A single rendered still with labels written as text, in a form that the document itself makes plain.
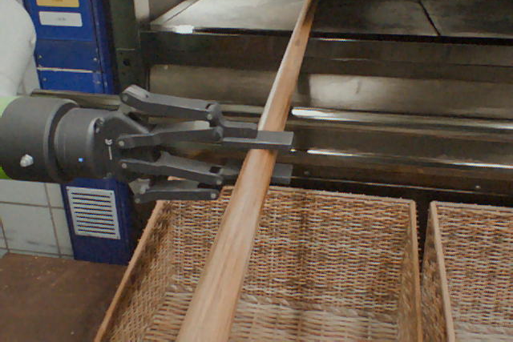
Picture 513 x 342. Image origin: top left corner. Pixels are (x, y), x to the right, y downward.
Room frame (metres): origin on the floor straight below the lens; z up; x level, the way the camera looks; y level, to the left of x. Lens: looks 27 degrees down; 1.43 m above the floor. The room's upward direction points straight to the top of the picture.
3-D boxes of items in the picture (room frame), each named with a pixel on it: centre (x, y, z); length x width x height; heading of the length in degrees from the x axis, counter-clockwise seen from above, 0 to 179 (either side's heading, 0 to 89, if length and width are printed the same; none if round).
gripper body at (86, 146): (0.50, 0.15, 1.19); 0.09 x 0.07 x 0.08; 81
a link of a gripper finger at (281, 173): (0.47, 0.00, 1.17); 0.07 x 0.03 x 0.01; 81
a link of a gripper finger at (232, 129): (0.48, 0.02, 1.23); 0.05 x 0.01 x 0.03; 81
